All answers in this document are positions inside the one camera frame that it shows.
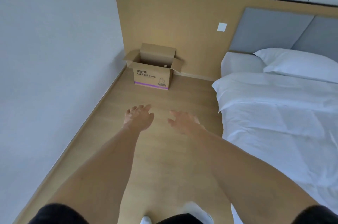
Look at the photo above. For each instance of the person's right hand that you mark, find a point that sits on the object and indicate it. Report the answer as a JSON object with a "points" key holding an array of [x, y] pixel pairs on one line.
{"points": [[187, 125]]}

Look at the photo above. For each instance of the person's left hand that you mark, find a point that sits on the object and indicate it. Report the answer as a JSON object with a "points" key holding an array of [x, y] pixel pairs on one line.
{"points": [[138, 118]]}

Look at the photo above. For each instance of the brown cardboard box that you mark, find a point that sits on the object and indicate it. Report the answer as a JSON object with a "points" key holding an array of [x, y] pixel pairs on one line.
{"points": [[151, 76]]}

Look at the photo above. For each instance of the person's left forearm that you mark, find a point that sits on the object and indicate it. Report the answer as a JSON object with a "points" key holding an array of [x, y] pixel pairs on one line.
{"points": [[100, 173]]}

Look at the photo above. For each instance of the person's right forearm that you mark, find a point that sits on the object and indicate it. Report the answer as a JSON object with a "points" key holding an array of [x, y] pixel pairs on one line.
{"points": [[251, 179]]}

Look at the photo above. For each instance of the light denim shorts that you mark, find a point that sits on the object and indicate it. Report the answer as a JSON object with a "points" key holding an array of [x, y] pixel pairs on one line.
{"points": [[198, 209]]}

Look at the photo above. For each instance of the white bed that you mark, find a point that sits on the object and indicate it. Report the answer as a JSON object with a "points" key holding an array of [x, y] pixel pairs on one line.
{"points": [[277, 121]]}

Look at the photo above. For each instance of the white sneaker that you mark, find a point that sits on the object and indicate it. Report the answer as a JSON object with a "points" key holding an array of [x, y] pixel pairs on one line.
{"points": [[145, 219]]}

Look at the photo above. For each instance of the grey headboard panel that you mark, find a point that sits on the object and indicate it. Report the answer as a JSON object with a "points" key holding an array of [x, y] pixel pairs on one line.
{"points": [[266, 31], [319, 38]]}

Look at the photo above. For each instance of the black t-shirt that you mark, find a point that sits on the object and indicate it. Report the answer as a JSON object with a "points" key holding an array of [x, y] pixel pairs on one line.
{"points": [[58, 214]]}

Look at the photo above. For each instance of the white pillow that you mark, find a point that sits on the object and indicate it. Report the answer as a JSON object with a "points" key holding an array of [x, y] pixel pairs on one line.
{"points": [[298, 64]]}

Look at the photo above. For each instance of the white wall switch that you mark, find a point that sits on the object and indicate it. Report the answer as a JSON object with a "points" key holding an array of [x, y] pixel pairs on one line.
{"points": [[222, 27]]}

